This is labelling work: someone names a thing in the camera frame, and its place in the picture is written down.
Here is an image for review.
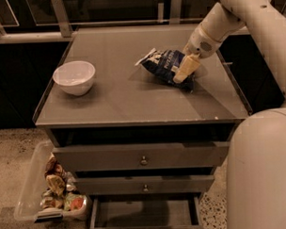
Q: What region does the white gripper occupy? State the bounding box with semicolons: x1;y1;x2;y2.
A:
173;24;221;84

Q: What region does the blue chip bag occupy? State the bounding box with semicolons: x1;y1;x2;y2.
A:
135;48;194;91

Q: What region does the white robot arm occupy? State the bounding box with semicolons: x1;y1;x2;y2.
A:
184;0;286;229

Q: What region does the grey drawer cabinet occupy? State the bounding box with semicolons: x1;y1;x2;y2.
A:
29;21;257;229

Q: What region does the top grey drawer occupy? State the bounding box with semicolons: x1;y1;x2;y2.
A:
52;141;230;172

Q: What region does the grey drawer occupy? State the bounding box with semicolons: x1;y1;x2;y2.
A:
74;175;215;195
52;141;230;172
88;193;205;229

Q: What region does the middle grey drawer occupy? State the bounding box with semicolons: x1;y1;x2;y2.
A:
74;175;215;195

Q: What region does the bottom grey drawer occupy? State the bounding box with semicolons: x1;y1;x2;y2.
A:
88;193;205;229

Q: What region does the white ceramic bowl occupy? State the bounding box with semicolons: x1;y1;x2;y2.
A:
52;61;96;96

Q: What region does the brown snack package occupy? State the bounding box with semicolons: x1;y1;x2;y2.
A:
44;155;67;197

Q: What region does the green orange snack package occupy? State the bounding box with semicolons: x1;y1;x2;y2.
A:
64;192;85;211

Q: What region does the silver snack package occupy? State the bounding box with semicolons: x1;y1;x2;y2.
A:
40;189;63;209

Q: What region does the clear plastic storage bin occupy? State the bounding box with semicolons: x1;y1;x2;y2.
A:
14;140;88;223

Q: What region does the metal railing frame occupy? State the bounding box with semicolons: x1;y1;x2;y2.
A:
0;0;286;35

